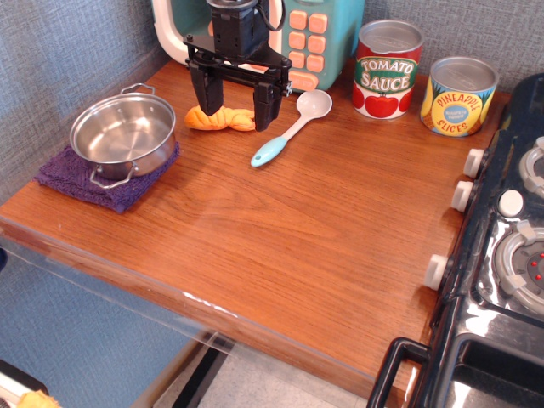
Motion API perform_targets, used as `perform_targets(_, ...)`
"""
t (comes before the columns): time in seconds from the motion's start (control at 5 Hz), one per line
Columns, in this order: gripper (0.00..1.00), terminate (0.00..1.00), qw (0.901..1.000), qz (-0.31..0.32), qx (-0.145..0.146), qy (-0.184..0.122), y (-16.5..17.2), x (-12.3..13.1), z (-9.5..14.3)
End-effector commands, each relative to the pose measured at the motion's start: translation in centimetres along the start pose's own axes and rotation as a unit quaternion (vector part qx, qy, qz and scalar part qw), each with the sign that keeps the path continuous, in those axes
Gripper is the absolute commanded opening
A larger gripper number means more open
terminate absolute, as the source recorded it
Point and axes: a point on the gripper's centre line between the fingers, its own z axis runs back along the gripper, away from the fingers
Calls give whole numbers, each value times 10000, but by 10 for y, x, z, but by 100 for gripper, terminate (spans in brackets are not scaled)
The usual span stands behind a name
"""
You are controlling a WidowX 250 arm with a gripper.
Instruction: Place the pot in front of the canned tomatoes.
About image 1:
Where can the white spoon teal handle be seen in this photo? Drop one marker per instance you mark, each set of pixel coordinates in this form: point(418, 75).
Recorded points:
point(310, 105)

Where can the white stove knob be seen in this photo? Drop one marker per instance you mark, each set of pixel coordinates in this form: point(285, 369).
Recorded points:
point(435, 271)
point(473, 162)
point(460, 198)

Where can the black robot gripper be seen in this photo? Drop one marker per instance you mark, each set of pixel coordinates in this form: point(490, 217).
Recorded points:
point(238, 50)

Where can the stainless steel pot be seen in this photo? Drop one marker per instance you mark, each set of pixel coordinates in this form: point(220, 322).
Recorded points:
point(125, 136)

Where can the white stove knob front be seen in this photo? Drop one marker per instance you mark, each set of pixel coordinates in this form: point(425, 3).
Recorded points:
point(435, 271)

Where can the yellow plush object corner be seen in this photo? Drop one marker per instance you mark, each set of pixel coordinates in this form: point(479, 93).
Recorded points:
point(37, 399)

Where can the toy microwave teal white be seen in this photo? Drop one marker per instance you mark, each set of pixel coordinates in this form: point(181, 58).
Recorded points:
point(317, 36)

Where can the purple folded cloth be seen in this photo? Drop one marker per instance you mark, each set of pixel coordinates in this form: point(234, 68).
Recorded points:
point(69, 174)

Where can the pineapple slices can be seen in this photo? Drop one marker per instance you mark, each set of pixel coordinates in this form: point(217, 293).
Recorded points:
point(458, 96)

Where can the tomato sauce can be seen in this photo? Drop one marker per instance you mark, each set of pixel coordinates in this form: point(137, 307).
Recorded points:
point(386, 65)

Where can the black toy stove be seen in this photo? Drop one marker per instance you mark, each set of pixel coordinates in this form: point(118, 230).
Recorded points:
point(486, 346)

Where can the orange plush shrimp toy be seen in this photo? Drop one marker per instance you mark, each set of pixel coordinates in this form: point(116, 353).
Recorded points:
point(238, 119)

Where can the white stove knob rear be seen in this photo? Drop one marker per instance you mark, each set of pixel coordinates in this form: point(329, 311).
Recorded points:
point(473, 162)

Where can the white stove knob middle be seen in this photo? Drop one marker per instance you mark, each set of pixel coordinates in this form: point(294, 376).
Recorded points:
point(460, 198)

